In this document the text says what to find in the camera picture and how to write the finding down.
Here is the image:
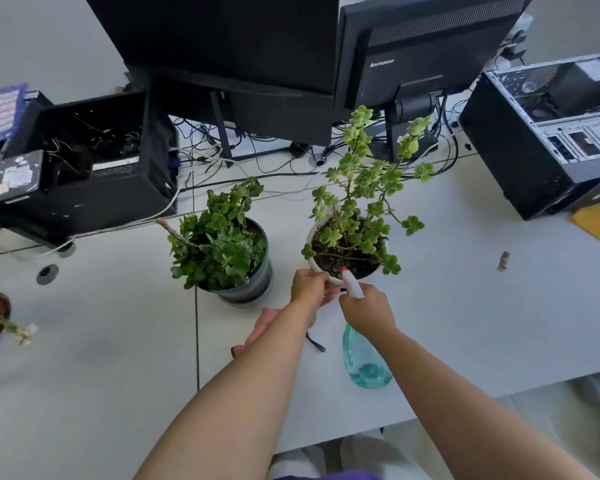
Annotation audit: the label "bundle of black cables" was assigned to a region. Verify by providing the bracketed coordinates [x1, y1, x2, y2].
[172, 95, 462, 191]

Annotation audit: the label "person's right forearm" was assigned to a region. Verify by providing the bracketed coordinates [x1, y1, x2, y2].
[351, 323, 600, 480]

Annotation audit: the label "open black computer case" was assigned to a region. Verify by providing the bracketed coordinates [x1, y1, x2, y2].
[0, 89, 181, 247]

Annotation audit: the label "teal spray bottle white nozzle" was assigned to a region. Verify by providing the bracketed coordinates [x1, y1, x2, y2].
[340, 267, 394, 390]

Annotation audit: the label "open computer case silver frame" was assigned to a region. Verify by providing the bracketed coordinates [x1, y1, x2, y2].
[458, 53, 600, 221]

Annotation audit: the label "person's white trousers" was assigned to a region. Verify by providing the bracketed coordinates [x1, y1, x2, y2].
[269, 429, 433, 480]

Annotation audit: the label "pale green succulent plant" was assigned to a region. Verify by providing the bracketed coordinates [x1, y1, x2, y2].
[301, 105, 436, 276]

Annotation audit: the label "person's left forearm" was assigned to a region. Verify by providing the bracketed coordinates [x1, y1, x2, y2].
[134, 301, 321, 480]

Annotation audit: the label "dark green leafy plant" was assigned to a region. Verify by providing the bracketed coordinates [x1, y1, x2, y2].
[156, 177, 268, 291]

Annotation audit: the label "person's left hand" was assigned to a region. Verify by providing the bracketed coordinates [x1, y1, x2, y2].
[290, 268, 341, 321]

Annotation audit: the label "large black monitor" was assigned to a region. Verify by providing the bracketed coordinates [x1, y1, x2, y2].
[82, 0, 341, 168]

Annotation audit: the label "dark teal striped plant pot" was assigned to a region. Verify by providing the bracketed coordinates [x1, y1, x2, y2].
[200, 218, 274, 305]

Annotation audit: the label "yellow cloth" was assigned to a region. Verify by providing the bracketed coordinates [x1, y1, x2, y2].
[568, 202, 600, 241]

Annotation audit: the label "black monitor with stand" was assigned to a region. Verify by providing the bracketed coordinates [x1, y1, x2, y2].
[332, 0, 537, 163]

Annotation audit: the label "bare hard drive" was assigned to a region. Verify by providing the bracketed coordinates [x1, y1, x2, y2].
[0, 149, 46, 201]

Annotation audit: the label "white round plant pot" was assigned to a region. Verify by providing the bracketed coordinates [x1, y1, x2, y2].
[306, 218, 389, 288]

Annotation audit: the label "person's right hand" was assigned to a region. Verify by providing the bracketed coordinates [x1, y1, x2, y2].
[338, 283, 398, 341]

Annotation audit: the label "pink object with black cord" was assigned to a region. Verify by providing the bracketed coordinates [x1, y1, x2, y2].
[230, 307, 327, 360]

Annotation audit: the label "black computer case side panel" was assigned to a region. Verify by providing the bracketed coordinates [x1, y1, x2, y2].
[546, 174, 600, 216]

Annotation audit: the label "thin sprig with pale flowers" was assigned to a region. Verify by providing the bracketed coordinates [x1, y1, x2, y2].
[0, 305, 39, 346]

